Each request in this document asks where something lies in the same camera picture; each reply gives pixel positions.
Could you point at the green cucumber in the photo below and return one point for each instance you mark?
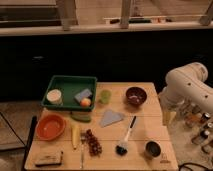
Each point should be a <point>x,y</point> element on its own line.
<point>80,117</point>

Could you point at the dark grape bunch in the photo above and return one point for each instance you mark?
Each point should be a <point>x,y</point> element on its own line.
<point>95,149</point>

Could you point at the silver fork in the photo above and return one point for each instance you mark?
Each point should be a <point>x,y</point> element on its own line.
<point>83,139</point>

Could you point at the light green cup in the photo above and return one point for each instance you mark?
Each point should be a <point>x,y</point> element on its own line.
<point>105,96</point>

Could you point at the yellow banana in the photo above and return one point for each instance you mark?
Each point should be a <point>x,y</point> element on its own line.
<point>75,135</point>

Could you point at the orange red bowl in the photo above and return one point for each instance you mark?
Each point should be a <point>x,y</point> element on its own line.
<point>50,127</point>

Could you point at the dark metal cup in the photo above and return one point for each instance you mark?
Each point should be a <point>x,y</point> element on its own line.
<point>152,149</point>

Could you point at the black handled dish brush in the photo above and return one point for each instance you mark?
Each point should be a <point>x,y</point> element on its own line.
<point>122,145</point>

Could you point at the grey blue towel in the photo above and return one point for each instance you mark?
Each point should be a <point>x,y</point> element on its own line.
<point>110,117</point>

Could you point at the brown rectangular sponge block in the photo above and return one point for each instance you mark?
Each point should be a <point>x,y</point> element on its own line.
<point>48,159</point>

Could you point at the green plastic tray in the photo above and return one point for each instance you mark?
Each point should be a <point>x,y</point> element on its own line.
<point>70,86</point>

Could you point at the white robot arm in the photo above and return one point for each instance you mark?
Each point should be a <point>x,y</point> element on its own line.
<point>186,91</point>

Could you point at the dark maroon bowl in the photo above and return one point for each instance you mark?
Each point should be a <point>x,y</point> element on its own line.
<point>136,96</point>

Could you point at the blue sponge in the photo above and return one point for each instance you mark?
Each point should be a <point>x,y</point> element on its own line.
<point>83,94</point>

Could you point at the orange peach fruit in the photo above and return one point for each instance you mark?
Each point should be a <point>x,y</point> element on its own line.
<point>85,102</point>

